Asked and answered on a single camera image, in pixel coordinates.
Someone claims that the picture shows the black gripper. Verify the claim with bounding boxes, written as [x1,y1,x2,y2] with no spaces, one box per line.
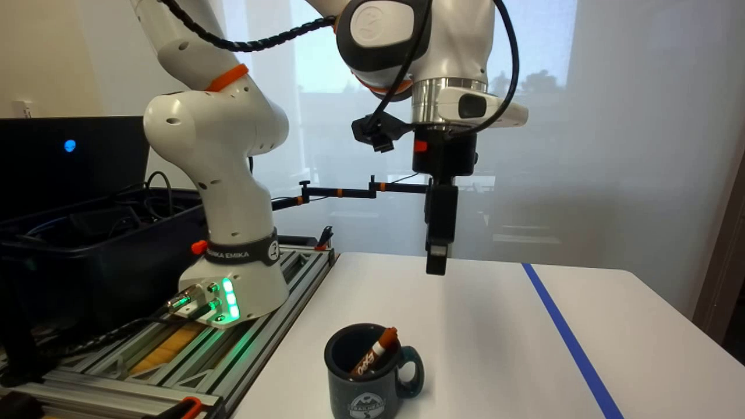
[412,125,476,279]

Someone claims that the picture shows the brown Expo dry-erase marker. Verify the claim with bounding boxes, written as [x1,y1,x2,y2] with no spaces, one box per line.
[347,326,400,383]

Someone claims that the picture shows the dark teal ceramic mug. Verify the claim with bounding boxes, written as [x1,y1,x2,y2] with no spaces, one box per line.
[321,322,428,419]

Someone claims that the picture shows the blue tape line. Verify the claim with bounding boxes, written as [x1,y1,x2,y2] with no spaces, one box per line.
[519,262,625,419]

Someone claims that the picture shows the yellow wooden strip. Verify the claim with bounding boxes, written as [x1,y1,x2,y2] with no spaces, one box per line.
[126,320,206,380]

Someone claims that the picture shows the black orange clamp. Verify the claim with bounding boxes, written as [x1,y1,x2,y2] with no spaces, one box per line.
[157,394,206,419]

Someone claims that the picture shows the black plastic storage bin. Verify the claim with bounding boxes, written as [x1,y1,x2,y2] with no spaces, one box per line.
[0,187,211,348]

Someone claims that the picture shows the black monitor with blue light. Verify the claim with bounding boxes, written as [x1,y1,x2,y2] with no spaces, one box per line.
[0,114,151,229]

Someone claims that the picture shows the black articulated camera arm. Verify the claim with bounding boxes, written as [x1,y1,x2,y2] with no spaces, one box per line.
[268,175,430,214]

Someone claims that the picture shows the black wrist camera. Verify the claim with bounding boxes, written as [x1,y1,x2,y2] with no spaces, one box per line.
[348,109,414,153]

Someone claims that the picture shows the small black orange bracket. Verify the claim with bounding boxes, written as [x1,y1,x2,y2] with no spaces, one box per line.
[311,223,338,253]

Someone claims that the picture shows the thin black camera cable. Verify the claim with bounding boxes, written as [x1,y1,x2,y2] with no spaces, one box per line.
[370,0,523,137]

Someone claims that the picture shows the aluminium rail base frame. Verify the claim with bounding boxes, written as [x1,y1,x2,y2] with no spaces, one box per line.
[14,237,340,419]

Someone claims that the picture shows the black braided cable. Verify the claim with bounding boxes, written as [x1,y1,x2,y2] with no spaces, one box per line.
[157,0,340,57]

